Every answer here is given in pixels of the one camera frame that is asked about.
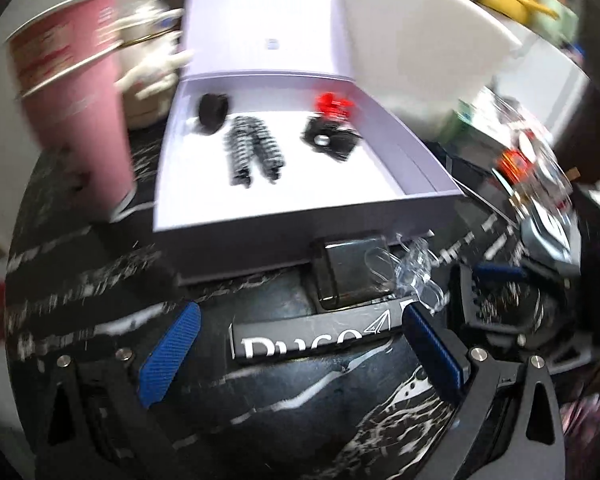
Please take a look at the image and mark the black box with white lettering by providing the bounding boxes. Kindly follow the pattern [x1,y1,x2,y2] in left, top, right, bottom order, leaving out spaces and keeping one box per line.
[228,305,411,363]

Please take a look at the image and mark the lavender gift box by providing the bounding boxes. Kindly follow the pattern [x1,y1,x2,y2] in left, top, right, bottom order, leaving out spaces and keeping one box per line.
[152,0,463,286]

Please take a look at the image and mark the white cartoon dog teapot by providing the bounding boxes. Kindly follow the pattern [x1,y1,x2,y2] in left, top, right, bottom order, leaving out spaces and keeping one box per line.
[115,0,196,128]

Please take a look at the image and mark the glass mug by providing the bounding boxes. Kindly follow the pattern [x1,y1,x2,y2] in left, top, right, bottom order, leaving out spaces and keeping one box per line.
[500,130,576,201]

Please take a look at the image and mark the clear plastic hair clip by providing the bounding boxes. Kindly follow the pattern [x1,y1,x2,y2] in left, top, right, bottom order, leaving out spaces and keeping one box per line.
[365,232,443,313]

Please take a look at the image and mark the black white checkered hair clip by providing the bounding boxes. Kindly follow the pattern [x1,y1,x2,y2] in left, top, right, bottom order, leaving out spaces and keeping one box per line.
[222,115,287,190]

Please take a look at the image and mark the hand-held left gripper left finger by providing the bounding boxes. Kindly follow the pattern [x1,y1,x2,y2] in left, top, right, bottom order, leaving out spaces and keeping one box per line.
[30,301,203,480]

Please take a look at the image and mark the dark shiny rectangular case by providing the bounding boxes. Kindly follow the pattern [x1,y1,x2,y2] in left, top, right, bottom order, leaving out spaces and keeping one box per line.
[307,237,398,313]

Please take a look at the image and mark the pink paper cup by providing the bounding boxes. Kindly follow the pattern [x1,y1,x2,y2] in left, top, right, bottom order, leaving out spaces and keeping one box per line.
[15,45,138,223]
[5,0,126,98]

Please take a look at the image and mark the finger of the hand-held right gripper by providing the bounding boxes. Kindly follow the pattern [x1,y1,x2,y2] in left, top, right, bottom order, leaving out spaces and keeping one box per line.
[475,320,586,368]
[472,261,531,286]

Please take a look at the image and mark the small black claw clip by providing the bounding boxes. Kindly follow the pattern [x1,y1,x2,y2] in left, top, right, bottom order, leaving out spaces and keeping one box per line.
[301,115,363,162]

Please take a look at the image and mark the green white medicine box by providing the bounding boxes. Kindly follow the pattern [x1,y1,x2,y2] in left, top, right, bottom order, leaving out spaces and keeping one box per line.
[440,100,476,141]

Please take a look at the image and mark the black hair tie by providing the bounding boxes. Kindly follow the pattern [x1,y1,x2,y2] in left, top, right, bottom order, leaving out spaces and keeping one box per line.
[197,92,230,136]

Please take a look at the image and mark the red propeller hair clip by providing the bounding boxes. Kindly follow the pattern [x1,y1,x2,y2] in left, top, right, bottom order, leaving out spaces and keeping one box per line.
[314,91,355,123]

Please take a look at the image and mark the white appliance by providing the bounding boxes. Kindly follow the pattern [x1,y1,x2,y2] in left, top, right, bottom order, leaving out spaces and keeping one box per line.
[500,35,591,126]

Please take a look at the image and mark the large black toothed hair clip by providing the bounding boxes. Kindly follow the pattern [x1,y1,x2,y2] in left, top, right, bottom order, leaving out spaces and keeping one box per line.
[450,262,486,331]

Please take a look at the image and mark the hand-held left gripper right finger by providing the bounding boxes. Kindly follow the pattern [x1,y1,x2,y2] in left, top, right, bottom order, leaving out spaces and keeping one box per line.
[401,302,566,480]

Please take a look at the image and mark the white foam block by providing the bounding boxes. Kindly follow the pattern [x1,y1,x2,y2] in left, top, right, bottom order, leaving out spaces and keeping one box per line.
[332,0,523,128]

